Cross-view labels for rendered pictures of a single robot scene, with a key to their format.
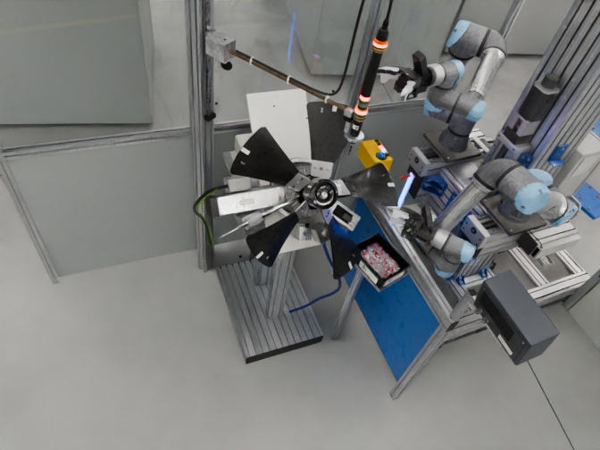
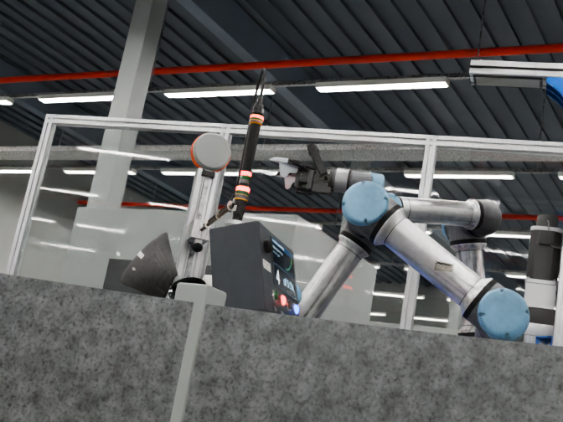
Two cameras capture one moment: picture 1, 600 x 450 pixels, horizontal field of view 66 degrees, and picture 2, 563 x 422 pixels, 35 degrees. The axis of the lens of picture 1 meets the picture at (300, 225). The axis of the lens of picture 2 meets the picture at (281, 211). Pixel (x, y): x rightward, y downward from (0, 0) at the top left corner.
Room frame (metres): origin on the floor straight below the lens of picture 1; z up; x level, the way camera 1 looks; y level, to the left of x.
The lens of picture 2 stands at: (-0.25, -2.26, 0.83)
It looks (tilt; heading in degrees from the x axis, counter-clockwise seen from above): 14 degrees up; 50
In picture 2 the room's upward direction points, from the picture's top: 10 degrees clockwise
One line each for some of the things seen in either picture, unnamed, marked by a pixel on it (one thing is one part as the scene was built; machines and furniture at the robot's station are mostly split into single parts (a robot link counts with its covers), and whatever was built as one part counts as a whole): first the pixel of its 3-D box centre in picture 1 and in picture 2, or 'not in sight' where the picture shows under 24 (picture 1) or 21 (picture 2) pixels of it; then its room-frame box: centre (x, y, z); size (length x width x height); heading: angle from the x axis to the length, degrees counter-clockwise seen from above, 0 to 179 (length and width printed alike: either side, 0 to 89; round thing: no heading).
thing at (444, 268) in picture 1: (445, 260); not in sight; (1.21, -0.59, 1.08); 0.11 x 0.08 x 0.11; 37
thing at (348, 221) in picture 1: (337, 213); not in sight; (1.43, -0.15, 0.98); 0.20 x 0.16 x 0.20; 30
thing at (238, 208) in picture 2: (367, 87); (247, 163); (1.38, -0.12, 1.65); 0.04 x 0.04 x 0.46
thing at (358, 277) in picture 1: (348, 302); not in sight; (1.37, -0.33, 0.40); 0.03 x 0.03 x 0.80; 45
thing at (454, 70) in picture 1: (446, 72); (365, 184); (1.62, -0.41, 1.63); 0.11 x 0.08 x 0.09; 130
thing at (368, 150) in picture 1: (374, 158); not in sight; (1.81, -0.29, 1.02); 0.16 x 0.10 x 0.11; 30
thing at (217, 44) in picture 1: (219, 45); (198, 232); (1.64, 0.44, 1.54); 0.10 x 0.07 x 0.08; 65
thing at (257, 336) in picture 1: (267, 304); not in sight; (1.48, 0.09, 0.04); 0.62 x 0.46 x 0.08; 30
